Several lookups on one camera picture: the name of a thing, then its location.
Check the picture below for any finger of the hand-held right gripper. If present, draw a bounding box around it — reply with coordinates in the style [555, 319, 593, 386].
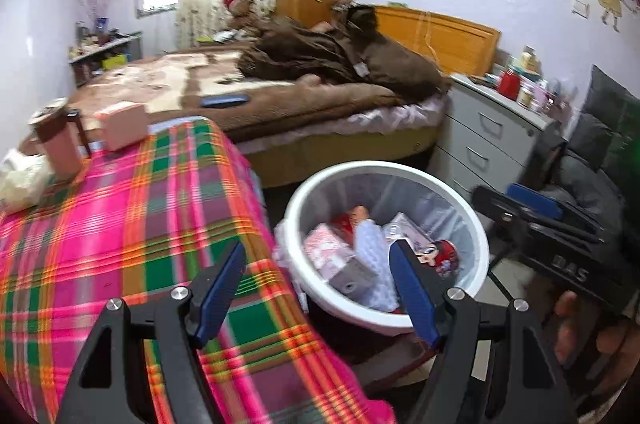
[505, 183, 618, 245]
[472, 185, 543, 257]

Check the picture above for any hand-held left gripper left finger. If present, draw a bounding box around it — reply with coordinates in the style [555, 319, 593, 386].
[55, 240, 248, 424]

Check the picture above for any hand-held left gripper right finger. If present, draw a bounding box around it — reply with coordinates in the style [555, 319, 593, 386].
[389, 239, 581, 424]

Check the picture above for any white foam fruit net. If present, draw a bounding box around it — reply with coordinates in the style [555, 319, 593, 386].
[352, 219, 401, 309]

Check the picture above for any white cartoon print box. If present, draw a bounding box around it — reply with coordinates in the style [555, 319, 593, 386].
[385, 212, 426, 249]

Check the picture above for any white trash bin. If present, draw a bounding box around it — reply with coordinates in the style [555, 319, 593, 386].
[282, 160, 491, 337]

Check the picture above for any orange red box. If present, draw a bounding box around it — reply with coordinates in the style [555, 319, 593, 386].
[332, 211, 361, 235]

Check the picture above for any pink patterned box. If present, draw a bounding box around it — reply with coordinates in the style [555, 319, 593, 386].
[302, 224, 378, 299]

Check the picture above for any person's right hand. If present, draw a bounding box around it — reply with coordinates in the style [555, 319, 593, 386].
[552, 291, 640, 410]

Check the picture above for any grey drawer cabinet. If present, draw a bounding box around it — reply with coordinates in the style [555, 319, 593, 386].
[430, 72, 563, 199]

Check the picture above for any chair with grey cushion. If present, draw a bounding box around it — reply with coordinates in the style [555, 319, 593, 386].
[520, 64, 640, 225]

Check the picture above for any plaid tablecloth table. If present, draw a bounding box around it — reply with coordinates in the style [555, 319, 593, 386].
[0, 116, 396, 424]

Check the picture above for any red jar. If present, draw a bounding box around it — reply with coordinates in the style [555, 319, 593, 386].
[497, 68, 521, 100]

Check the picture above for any pink bed sheet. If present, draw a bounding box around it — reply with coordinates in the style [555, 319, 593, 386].
[347, 96, 451, 135]

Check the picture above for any pale green box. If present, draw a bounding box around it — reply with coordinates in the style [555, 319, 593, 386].
[515, 46, 541, 77]

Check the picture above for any yellow bed base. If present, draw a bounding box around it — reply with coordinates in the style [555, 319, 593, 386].
[235, 124, 441, 189]

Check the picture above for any wooden bed headboard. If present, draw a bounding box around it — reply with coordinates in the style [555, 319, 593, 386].
[372, 5, 502, 77]

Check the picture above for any dark blue phone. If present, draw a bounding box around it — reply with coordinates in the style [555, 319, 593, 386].
[200, 94, 250, 109]

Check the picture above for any pink tissue box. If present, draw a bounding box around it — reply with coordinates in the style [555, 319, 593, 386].
[95, 101, 151, 152]

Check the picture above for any brown coat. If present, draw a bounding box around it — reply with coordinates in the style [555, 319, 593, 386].
[237, 4, 451, 99]

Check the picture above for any bed with brown blanket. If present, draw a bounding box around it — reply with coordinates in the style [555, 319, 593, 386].
[20, 46, 448, 139]

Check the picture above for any pink mug with brown lid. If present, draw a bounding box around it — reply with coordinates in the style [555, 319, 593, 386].
[27, 98, 93, 179]

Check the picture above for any yellowish plastic bag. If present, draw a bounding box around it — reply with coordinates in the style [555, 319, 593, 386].
[0, 151, 56, 212]

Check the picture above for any small desk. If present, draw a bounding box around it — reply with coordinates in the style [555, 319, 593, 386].
[67, 31, 143, 87]

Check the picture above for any teddy bear with red hat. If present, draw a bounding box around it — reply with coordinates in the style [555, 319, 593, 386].
[222, 0, 261, 29]

